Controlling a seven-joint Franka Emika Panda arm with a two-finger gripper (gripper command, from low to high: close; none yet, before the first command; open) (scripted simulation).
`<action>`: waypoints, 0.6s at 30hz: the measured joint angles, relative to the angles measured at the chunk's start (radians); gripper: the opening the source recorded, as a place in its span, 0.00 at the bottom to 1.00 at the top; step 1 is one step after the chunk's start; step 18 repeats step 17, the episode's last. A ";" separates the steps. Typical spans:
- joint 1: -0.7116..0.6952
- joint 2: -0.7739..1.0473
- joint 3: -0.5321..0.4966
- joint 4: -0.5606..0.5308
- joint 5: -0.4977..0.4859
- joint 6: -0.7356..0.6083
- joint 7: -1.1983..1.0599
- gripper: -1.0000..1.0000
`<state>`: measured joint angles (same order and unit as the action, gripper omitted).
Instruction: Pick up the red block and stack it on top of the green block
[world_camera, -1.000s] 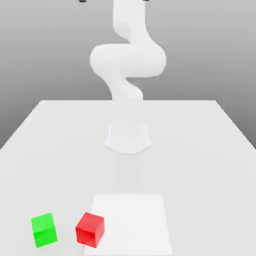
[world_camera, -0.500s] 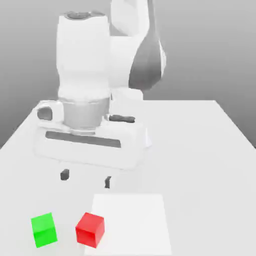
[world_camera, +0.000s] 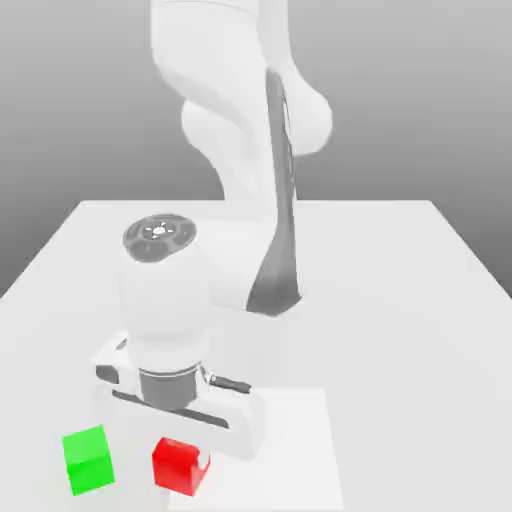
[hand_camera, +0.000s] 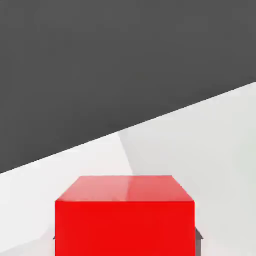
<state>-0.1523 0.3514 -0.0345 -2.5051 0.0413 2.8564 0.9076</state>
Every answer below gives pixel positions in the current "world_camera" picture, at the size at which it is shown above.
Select small green cube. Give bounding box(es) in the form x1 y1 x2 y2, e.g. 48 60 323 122
61 424 117 498

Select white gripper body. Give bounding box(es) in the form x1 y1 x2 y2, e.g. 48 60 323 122
93 382 267 462

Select small red cube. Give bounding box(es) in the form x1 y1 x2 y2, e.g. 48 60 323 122
151 436 212 498

